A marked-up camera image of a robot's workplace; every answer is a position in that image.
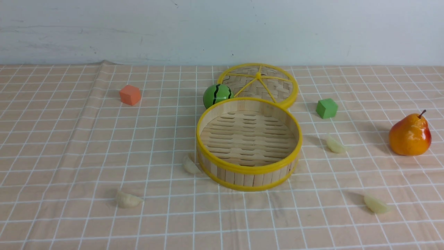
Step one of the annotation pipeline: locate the white dumpling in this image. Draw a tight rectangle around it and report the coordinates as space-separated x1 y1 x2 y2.
182 155 201 175
115 190 143 209

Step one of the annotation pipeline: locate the pale green dumpling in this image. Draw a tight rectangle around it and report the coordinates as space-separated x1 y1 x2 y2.
326 134 347 153
364 195 391 214

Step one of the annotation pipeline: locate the bamboo steamer tray yellow rim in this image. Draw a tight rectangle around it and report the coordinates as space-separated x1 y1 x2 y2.
196 98 303 191

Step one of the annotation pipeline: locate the bamboo steamer lid yellow rim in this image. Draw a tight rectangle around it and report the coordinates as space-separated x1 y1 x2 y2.
217 63 299 109

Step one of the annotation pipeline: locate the green watermelon toy ball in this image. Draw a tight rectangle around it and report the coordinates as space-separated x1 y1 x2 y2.
203 84 234 109

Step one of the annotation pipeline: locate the orange cube block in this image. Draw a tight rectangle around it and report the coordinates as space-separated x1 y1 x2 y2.
119 84 142 106

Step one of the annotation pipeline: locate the green cube block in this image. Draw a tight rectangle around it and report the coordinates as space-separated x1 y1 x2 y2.
316 98 338 119

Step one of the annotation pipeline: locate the orange red toy pear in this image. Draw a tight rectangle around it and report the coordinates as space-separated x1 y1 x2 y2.
389 110 432 156

